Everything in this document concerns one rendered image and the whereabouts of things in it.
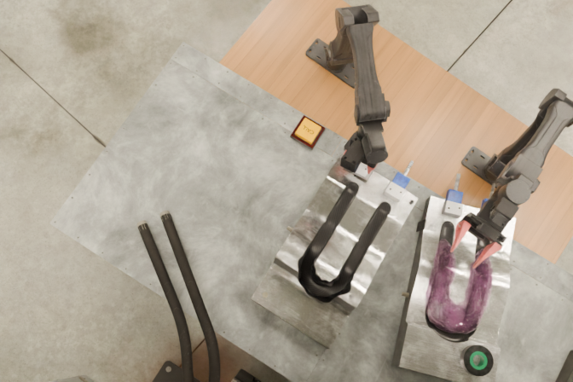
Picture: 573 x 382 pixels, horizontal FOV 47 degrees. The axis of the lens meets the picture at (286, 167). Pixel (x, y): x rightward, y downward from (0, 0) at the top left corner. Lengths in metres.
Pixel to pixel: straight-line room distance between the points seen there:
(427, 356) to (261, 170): 0.72
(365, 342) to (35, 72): 1.92
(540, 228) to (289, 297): 0.79
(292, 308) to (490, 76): 1.67
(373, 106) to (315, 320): 0.63
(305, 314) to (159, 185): 0.58
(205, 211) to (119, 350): 0.98
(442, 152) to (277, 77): 0.57
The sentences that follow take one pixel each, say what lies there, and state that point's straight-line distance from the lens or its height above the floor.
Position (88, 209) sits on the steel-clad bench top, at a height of 0.80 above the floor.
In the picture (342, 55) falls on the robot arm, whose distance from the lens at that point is 1.95.
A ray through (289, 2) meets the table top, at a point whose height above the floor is 0.80.
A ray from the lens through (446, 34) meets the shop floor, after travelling 3.17.
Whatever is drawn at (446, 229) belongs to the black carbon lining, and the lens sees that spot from 1.98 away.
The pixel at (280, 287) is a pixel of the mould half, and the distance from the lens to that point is 1.88.
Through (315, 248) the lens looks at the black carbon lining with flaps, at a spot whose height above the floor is 0.92.
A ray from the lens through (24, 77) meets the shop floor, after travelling 3.14.
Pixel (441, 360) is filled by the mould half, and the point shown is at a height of 0.91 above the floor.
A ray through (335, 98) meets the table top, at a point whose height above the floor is 0.80.
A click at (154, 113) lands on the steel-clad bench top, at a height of 0.80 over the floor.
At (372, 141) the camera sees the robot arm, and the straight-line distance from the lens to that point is 1.66.
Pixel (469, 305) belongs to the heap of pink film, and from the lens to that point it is 1.92.
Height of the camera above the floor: 2.73
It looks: 75 degrees down
